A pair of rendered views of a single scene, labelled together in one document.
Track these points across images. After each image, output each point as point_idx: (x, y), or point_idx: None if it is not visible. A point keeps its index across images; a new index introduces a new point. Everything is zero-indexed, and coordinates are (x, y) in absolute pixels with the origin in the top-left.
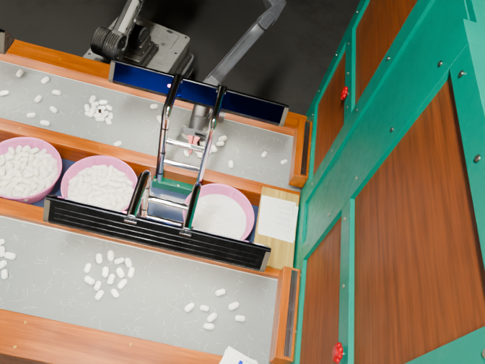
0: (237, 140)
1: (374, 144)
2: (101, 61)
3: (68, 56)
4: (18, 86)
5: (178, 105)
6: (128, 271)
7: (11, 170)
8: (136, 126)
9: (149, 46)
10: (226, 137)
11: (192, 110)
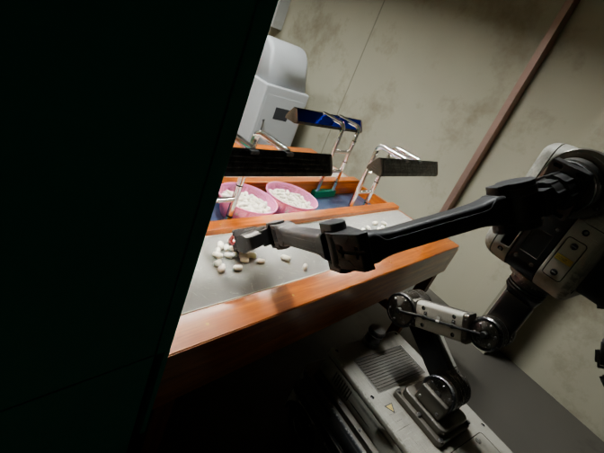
0: (208, 279)
1: None
2: (419, 373)
3: (392, 266)
4: None
5: (295, 280)
6: None
7: (294, 198)
8: (289, 247)
9: (435, 419)
10: (219, 267)
11: (279, 284)
